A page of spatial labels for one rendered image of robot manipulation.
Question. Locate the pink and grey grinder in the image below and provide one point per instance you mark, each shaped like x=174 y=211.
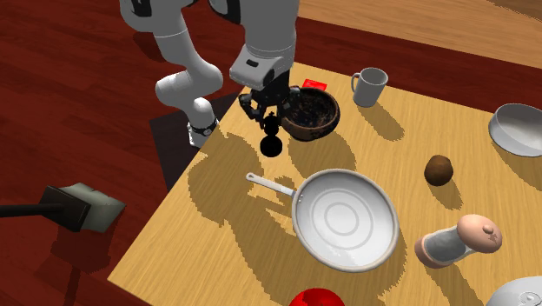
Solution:
x=457 y=241

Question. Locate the black pepper grinder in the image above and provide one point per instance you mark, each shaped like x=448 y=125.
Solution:
x=271 y=137

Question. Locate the white mug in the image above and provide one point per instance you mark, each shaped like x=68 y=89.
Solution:
x=367 y=91

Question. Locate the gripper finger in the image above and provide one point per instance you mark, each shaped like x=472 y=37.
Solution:
x=250 y=108
x=294 y=96

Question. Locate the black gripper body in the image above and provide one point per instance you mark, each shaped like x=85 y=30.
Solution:
x=272 y=94

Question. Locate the dark brown bowl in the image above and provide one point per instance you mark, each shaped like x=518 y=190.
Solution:
x=311 y=114

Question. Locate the brown ball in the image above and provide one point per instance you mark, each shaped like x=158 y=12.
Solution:
x=438 y=170

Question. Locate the white frying pan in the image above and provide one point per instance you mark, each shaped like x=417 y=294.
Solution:
x=345 y=220

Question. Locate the white shallow bowl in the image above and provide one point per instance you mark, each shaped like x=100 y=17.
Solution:
x=518 y=131

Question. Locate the red round object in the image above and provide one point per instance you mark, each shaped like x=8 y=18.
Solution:
x=316 y=298

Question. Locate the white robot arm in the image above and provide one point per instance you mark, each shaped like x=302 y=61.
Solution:
x=271 y=29

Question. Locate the white round lid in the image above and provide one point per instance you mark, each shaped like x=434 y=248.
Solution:
x=518 y=294

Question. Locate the dark robot stand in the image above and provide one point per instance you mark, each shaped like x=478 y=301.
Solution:
x=173 y=144

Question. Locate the red flat card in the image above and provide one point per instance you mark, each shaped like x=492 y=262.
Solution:
x=315 y=84

